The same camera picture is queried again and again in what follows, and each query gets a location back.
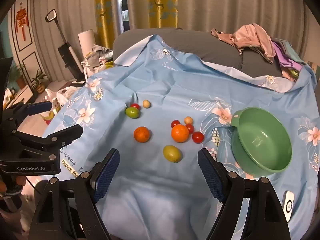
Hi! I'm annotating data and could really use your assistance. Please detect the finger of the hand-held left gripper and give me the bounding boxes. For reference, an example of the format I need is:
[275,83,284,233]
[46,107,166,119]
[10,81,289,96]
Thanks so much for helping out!
[12,124,84,155]
[4,100,53,132]

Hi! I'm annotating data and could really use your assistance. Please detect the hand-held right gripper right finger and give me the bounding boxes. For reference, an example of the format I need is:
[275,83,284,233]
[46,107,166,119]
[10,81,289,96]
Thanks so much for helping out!
[197,148,292,240]

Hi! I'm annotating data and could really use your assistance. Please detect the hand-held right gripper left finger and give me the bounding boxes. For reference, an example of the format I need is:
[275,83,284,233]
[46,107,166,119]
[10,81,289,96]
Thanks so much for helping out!
[28,148,120,240]

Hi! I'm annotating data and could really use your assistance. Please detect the yellow-green oval fruit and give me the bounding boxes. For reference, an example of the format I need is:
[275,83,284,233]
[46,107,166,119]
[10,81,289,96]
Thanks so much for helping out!
[163,145,182,163]

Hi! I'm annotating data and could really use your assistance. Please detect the orange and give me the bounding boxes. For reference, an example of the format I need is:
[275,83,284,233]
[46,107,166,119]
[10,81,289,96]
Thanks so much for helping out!
[171,124,190,143]
[133,126,151,143]

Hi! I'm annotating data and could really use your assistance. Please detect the green plastic bowl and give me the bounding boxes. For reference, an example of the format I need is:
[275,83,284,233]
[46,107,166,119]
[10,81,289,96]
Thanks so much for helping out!
[230,107,293,176]

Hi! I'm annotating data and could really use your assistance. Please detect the orange fruit back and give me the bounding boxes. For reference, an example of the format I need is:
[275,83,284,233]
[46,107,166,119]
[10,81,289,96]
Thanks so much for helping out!
[125,107,140,119]

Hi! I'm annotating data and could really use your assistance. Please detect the person's left hand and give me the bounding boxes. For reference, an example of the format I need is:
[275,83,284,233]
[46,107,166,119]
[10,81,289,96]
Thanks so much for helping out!
[0,174,27,193]

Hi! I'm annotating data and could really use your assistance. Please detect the white low cabinet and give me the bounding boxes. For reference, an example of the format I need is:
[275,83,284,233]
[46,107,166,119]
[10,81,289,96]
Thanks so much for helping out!
[4,84,34,110]

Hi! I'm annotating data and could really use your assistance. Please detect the white plastic bag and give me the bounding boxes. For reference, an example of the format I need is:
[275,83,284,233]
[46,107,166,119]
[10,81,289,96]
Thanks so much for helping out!
[45,86,77,108]

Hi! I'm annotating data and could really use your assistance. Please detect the potted plant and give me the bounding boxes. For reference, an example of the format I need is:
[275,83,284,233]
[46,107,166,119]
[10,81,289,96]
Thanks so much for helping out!
[11,64,25,88]
[31,69,47,93]

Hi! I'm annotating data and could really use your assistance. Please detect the upright vacuum cleaner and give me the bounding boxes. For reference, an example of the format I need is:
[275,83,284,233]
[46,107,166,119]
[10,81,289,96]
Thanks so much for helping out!
[45,9,85,82]

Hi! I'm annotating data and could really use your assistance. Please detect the pile of clothes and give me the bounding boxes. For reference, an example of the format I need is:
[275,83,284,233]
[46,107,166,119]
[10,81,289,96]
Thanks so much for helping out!
[81,44,114,80]

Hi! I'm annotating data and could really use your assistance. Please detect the white cylinder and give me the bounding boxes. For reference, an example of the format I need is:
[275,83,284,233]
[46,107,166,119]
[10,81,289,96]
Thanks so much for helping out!
[78,29,97,58]

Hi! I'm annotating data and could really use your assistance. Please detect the blue floral blanket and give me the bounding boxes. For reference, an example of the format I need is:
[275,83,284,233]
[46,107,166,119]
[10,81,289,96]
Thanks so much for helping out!
[41,34,320,240]

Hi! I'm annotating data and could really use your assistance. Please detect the grey pleated curtain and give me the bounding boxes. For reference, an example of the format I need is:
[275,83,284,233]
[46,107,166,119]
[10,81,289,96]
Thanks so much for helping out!
[32,0,98,82]
[179,0,312,55]

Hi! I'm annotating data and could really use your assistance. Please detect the yellow patterned curtain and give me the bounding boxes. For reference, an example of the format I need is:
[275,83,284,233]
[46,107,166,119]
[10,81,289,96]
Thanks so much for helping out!
[94,0,125,49]
[147,0,179,29]

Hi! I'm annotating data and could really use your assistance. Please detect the grey sofa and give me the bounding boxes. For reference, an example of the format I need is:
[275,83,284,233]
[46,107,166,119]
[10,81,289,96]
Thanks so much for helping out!
[112,28,320,100]

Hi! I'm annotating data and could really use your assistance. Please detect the purple cloth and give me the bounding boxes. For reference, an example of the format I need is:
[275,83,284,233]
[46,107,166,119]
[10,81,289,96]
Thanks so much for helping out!
[272,39,307,80]

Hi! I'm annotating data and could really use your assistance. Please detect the pink garment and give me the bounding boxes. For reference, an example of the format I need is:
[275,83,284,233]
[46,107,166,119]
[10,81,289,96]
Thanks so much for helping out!
[211,23,277,64]

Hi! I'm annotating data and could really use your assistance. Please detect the white device with black ring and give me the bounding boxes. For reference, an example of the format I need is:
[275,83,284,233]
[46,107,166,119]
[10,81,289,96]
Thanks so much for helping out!
[281,191,295,223]

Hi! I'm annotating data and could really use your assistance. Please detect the red knot wall ornament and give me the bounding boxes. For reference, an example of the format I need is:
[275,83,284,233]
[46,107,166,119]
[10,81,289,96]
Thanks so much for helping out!
[15,2,28,40]

